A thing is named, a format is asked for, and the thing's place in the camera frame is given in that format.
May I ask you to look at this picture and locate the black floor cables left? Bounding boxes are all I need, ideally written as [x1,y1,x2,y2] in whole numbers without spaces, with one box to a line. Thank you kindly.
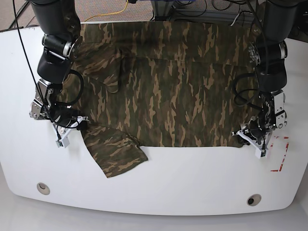
[0,0,37,32]

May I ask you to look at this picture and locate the camouflage t-shirt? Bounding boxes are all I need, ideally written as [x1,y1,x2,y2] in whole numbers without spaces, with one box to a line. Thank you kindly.
[57,22,258,178]

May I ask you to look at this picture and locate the yellow cable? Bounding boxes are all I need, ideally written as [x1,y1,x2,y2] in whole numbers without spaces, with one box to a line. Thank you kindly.
[85,0,128,23]

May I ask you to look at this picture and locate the red tape marking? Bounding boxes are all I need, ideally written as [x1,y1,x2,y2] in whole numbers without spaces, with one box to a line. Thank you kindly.
[269,136,290,172]

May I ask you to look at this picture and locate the white cable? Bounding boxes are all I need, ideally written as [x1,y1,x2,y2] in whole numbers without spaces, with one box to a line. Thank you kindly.
[230,12,248,27]

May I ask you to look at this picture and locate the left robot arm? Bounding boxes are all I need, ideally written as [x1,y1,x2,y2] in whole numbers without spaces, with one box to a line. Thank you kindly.
[232,0,301,158]

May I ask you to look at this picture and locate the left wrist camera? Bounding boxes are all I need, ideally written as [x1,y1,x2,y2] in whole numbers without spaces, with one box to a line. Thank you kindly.
[255,149,269,159]

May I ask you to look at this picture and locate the grey metal stand base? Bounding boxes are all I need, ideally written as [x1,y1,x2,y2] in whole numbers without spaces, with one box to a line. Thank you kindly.
[150,0,181,21]

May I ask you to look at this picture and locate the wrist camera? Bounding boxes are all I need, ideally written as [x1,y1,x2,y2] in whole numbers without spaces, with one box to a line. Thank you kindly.
[255,149,269,159]
[56,137,70,148]

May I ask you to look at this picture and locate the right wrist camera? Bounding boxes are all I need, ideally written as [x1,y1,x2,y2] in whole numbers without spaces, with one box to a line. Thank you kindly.
[56,137,70,148]

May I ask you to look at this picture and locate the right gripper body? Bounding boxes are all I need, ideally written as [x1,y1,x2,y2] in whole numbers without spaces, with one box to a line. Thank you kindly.
[52,116,89,141]

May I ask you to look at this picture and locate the table cable grommet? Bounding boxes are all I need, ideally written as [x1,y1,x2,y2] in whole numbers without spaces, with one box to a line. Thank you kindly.
[37,182,50,195]
[247,194,262,206]

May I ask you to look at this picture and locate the right table cable grommet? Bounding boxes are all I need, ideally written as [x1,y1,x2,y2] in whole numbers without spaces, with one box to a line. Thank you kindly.
[247,194,262,206]

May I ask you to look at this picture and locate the left table cable grommet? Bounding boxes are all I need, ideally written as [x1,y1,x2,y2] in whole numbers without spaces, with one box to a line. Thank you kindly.
[37,182,50,195]

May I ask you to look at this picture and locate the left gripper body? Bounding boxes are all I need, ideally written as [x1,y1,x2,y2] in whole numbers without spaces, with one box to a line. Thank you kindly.
[231,120,279,153]

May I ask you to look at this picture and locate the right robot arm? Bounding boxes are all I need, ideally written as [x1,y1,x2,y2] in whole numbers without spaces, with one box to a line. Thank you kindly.
[28,0,87,147]

